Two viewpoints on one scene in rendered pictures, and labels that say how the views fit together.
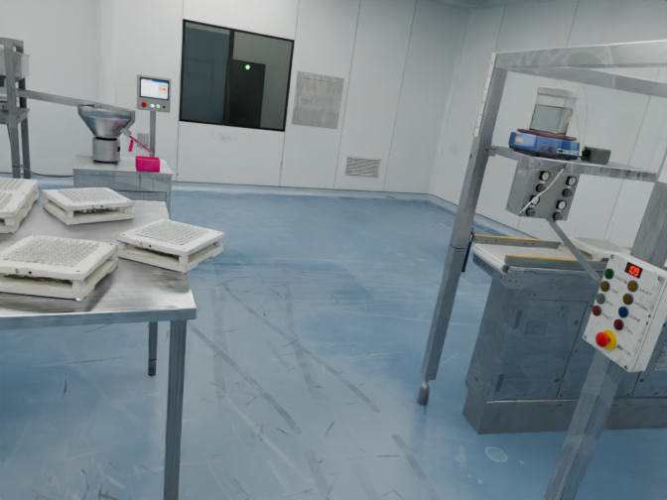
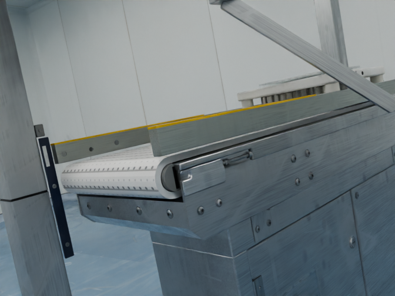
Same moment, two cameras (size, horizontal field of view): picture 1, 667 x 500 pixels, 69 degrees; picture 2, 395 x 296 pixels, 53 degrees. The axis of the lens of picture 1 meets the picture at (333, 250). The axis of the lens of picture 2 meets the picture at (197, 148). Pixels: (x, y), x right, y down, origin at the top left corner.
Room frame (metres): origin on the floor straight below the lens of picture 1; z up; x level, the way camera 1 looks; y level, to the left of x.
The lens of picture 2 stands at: (1.49, -0.54, 0.94)
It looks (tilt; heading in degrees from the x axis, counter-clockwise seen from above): 5 degrees down; 333
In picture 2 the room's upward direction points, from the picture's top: 11 degrees counter-clockwise
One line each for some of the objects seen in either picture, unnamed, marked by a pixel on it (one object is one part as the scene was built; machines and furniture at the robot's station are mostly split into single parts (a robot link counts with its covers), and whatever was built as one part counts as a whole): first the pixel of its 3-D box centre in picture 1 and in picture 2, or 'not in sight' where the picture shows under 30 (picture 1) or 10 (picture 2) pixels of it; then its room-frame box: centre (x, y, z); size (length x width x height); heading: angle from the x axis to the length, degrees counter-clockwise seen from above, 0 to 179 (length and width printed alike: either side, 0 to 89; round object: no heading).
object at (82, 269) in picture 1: (55, 255); not in sight; (1.19, 0.74, 0.95); 0.25 x 0.24 x 0.02; 6
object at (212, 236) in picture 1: (173, 236); not in sight; (1.49, 0.53, 0.95); 0.25 x 0.24 x 0.02; 167
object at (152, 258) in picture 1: (172, 250); not in sight; (1.49, 0.53, 0.90); 0.24 x 0.24 x 0.02; 77
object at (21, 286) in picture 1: (55, 272); not in sight; (1.19, 0.74, 0.90); 0.24 x 0.24 x 0.02; 6
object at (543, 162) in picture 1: (570, 163); not in sight; (2.12, -0.94, 1.32); 0.62 x 0.38 x 0.04; 105
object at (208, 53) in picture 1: (237, 79); not in sight; (6.38, 1.51, 1.43); 1.38 x 0.01 x 1.16; 117
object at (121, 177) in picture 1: (123, 213); not in sight; (3.47, 1.60, 0.38); 0.63 x 0.57 x 0.76; 117
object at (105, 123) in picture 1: (116, 135); not in sight; (3.49, 1.67, 0.95); 0.49 x 0.36 x 0.37; 117
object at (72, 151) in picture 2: (594, 247); (285, 104); (2.33, -1.27, 0.92); 1.32 x 0.02 x 0.03; 105
